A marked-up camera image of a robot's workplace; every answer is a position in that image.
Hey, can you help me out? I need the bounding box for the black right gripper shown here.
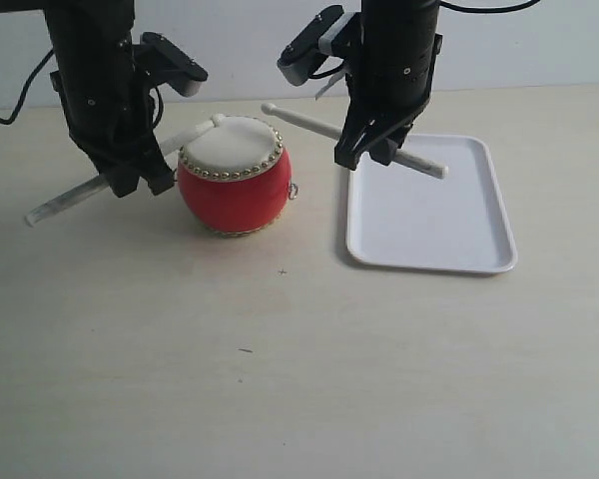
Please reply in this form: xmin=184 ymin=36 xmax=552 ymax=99
xmin=334 ymin=1 xmax=440 ymax=170

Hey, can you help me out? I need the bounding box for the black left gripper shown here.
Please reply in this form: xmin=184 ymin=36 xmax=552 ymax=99
xmin=44 ymin=1 xmax=174 ymax=198

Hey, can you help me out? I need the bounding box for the white drumstick front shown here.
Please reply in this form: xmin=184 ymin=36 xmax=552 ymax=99
xmin=24 ymin=114 xmax=226 ymax=227

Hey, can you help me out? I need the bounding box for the small red drum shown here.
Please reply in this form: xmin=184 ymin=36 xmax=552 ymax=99
xmin=176 ymin=115 xmax=299 ymax=236

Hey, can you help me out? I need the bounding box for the white rectangular plastic tray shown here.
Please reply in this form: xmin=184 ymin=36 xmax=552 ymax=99
xmin=345 ymin=134 xmax=518 ymax=274

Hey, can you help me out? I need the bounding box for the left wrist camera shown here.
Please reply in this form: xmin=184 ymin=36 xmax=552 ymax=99
xmin=135 ymin=32 xmax=209 ymax=98

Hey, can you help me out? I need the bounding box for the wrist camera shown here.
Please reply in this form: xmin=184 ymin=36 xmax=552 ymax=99
xmin=277 ymin=5 xmax=360 ymax=87
xmin=135 ymin=32 xmax=209 ymax=98

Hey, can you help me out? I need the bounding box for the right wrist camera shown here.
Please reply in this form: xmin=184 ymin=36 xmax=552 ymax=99
xmin=277 ymin=5 xmax=360 ymax=87

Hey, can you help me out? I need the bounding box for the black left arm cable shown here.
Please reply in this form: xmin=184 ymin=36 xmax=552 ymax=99
xmin=0 ymin=47 xmax=56 ymax=125

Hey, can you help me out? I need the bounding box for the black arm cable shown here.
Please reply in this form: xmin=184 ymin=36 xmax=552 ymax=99
xmin=0 ymin=47 xmax=56 ymax=125
xmin=438 ymin=0 xmax=545 ymax=14

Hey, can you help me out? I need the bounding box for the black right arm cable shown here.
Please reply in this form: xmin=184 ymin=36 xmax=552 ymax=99
xmin=438 ymin=0 xmax=545 ymax=14

